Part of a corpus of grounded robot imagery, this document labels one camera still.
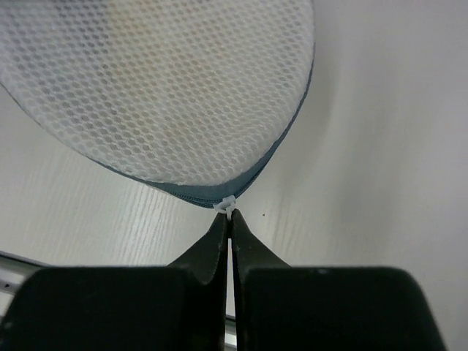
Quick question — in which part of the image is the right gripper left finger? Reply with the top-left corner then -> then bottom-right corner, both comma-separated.
1,214 -> 229,350

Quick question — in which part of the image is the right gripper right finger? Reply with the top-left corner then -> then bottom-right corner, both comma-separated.
230,211 -> 445,350

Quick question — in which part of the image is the white mesh blue-trim laundry bag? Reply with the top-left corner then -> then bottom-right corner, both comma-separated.
1,1 -> 315,215

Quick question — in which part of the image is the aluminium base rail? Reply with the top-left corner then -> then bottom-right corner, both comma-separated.
1,254 -> 237,350

